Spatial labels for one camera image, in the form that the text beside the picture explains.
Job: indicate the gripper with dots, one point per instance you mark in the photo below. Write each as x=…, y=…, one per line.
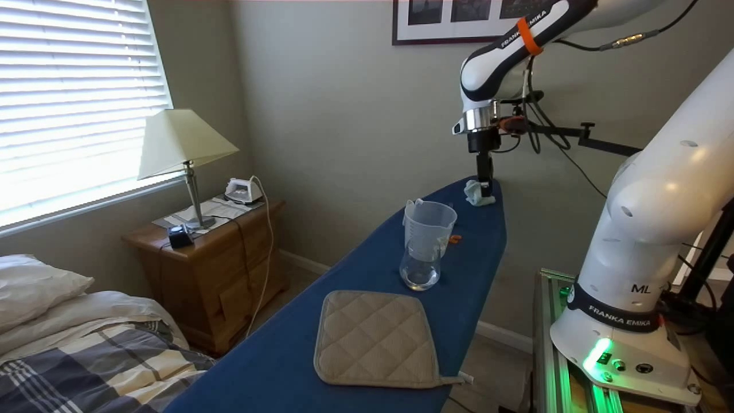
x=483, y=141

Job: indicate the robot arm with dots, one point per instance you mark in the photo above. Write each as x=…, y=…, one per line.
x=659, y=189

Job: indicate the light blue cloth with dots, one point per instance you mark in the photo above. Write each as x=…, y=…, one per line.
x=474, y=194

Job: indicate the clear plastic measuring cup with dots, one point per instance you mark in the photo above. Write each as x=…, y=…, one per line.
x=430, y=221

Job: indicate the small orange object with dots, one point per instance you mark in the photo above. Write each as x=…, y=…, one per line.
x=455, y=238

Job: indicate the black stand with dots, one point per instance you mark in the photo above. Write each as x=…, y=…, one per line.
x=596, y=140

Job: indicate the framed picture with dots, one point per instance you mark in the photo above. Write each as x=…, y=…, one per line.
x=447, y=28

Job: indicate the clear drinking glass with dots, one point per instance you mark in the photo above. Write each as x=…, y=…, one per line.
x=420, y=272

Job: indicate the ironing board with blue cover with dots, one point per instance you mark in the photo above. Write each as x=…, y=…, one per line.
x=355, y=269

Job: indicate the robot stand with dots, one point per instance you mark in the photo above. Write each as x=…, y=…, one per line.
x=549, y=344

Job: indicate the beige quilted pot holder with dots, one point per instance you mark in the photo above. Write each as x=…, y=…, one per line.
x=375, y=338

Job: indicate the white clothes iron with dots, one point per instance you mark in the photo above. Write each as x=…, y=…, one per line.
x=242, y=189

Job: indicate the papers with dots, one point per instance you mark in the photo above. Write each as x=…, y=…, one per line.
x=221, y=209

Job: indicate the wooden nightstand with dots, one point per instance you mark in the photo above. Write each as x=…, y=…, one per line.
x=218, y=275

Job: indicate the table lamp with cream shade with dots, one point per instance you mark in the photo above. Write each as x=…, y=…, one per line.
x=180, y=137

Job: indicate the small black clock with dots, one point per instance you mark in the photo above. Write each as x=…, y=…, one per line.
x=180, y=236

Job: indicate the window with white blinds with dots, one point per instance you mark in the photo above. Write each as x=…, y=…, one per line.
x=74, y=103

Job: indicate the white duvet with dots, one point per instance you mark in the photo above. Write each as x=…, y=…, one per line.
x=86, y=315

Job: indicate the plaid blanket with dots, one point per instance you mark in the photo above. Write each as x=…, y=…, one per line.
x=103, y=367

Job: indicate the white pillow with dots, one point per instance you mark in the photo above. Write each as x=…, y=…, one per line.
x=34, y=287

